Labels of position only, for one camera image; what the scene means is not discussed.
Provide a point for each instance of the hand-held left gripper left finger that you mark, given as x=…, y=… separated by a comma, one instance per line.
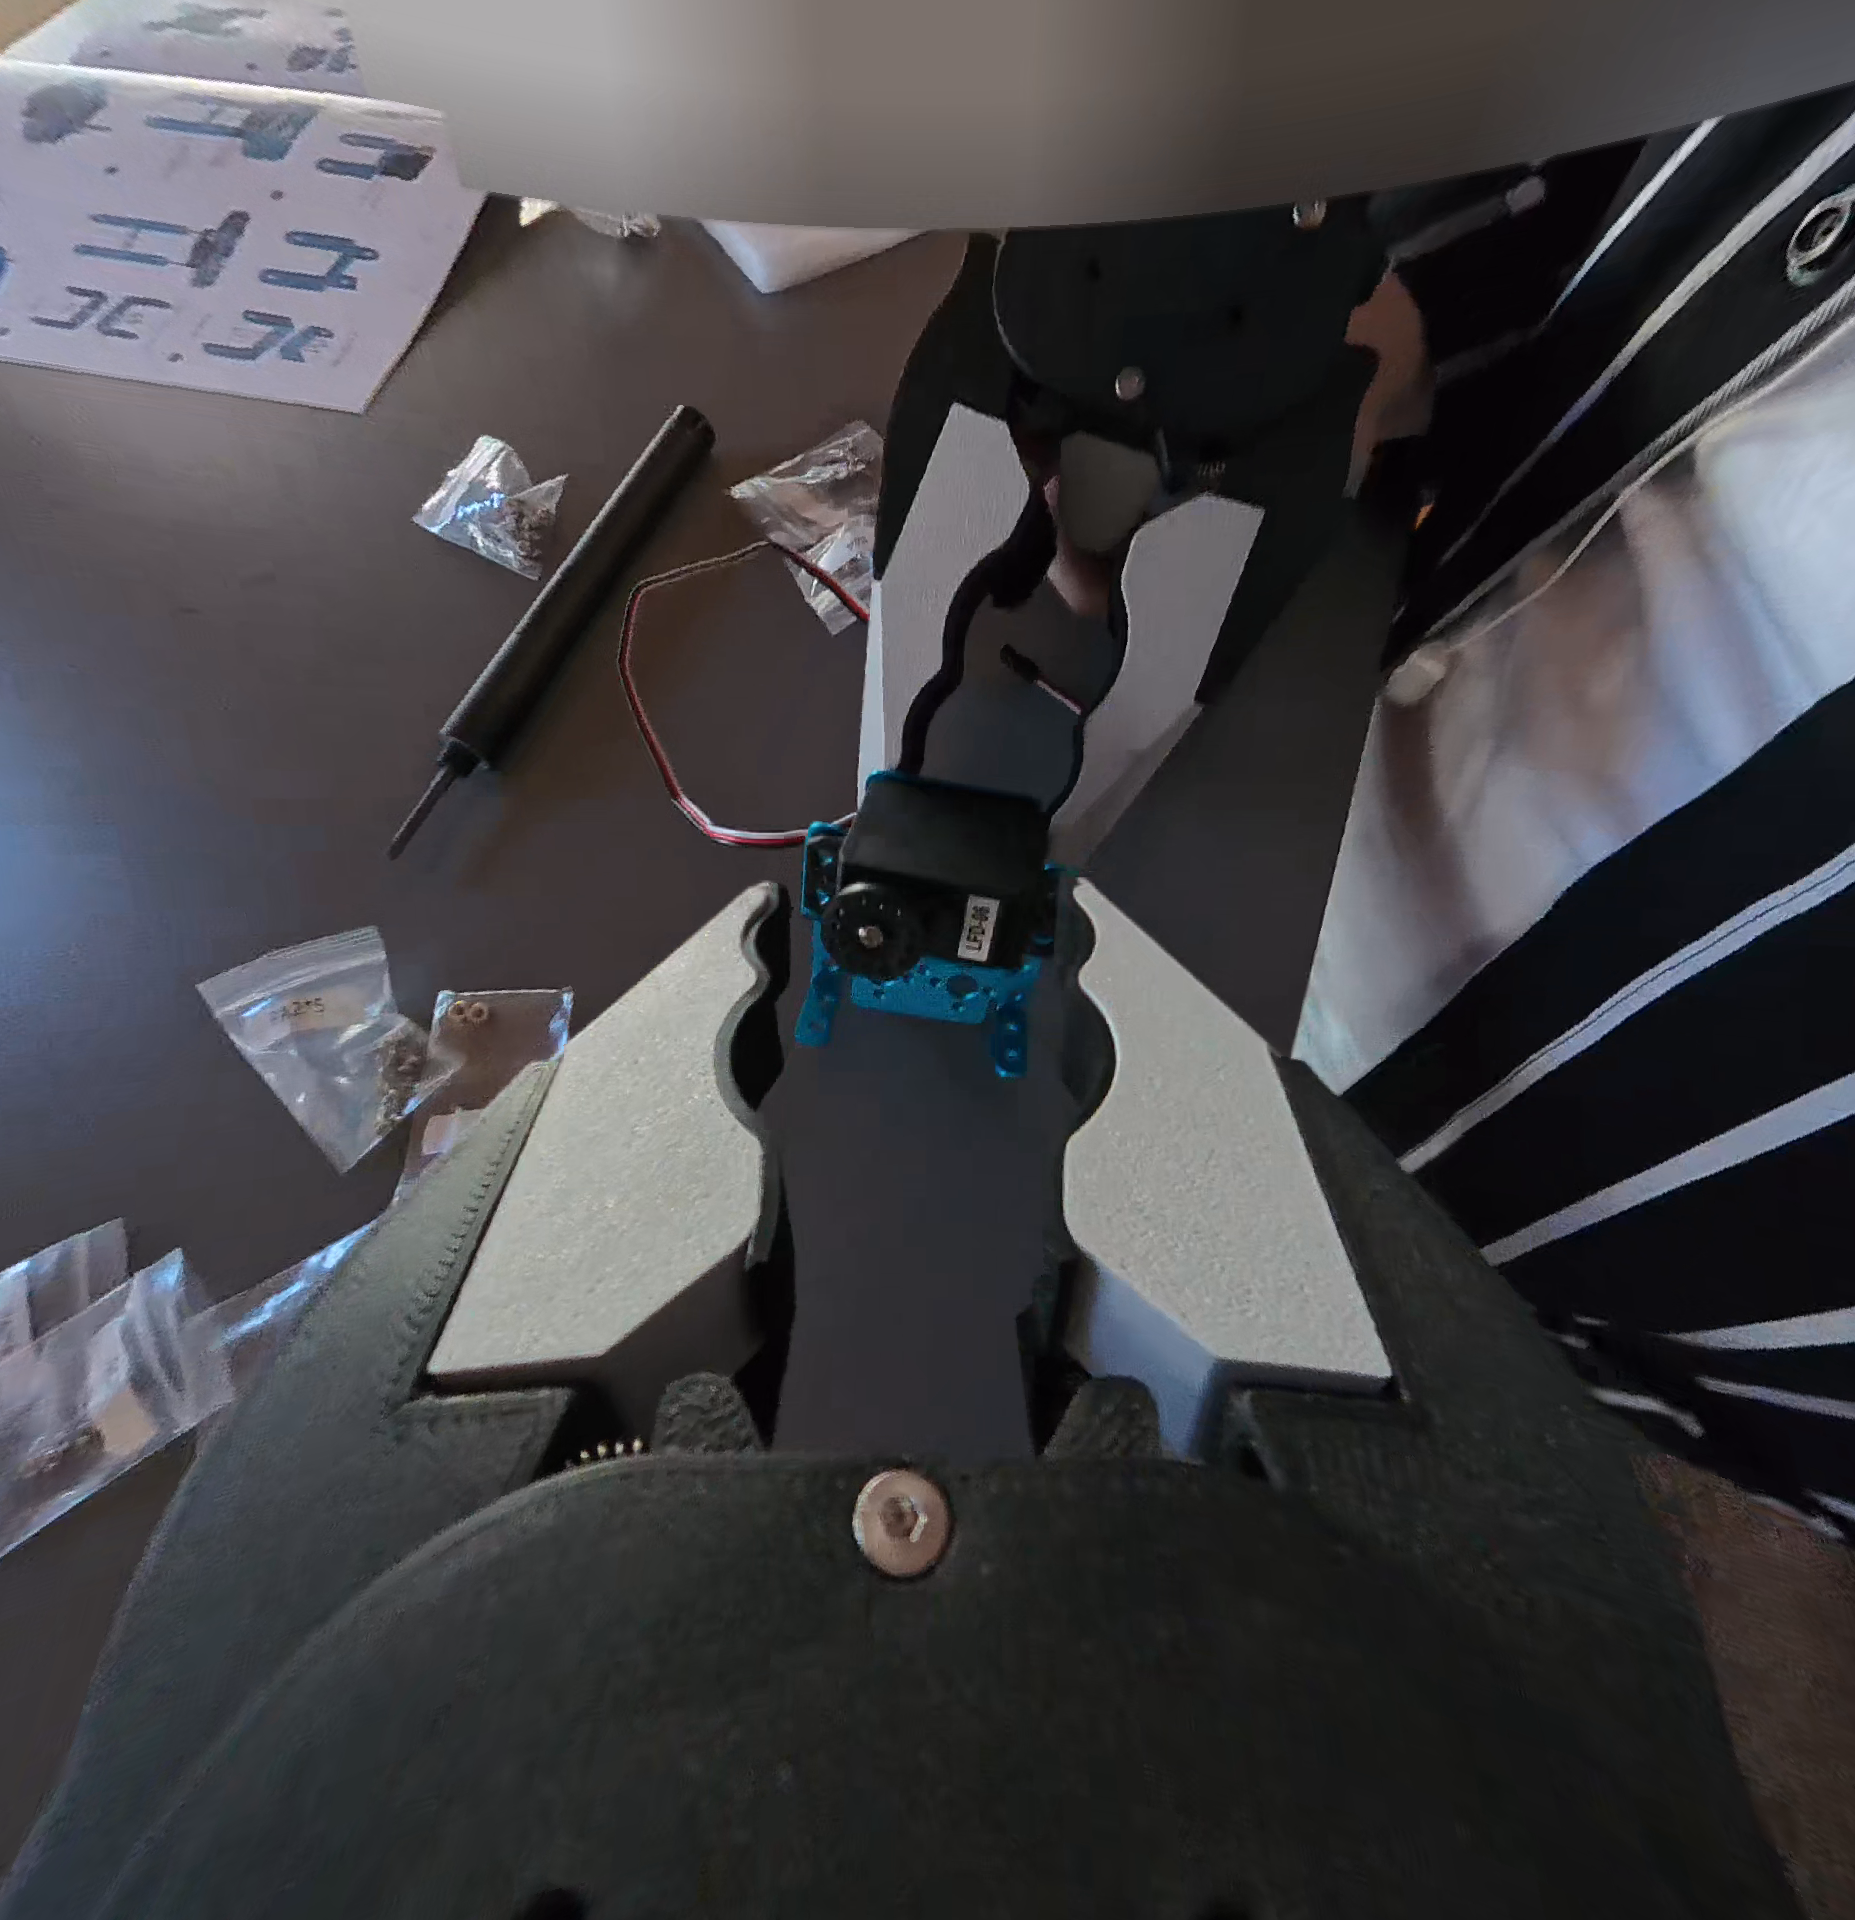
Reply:
x=613, y=1201

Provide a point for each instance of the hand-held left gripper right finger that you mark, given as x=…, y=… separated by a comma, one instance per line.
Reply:
x=1226, y=1201

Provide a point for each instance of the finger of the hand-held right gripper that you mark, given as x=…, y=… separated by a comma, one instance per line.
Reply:
x=1176, y=616
x=920, y=571

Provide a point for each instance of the black electric screwdriver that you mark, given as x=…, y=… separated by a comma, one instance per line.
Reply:
x=581, y=587

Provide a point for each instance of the dark grey desk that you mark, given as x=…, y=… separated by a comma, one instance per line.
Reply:
x=193, y=750

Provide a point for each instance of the person's right hand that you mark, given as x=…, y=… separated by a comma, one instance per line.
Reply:
x=1392, y=352

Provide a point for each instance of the flat clear bag white label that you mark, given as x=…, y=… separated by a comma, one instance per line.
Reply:
x=822, y=496

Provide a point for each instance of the white foam sheet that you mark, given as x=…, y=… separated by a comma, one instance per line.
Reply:
x=808, y=256

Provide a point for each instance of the cluster of clear screw bags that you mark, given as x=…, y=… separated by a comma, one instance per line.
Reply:
x=298, y=1020

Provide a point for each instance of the clear bag of dark screws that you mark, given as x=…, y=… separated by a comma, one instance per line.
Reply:
x=484, y=503

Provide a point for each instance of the crumpled clear parts bag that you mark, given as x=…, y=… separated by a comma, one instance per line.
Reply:
x=597, y=222

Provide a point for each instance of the person's white undershirt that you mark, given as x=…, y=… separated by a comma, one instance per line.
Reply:
x=1693, y=525

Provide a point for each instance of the white blue instruction manual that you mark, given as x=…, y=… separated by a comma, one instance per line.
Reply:
x=404, y=239

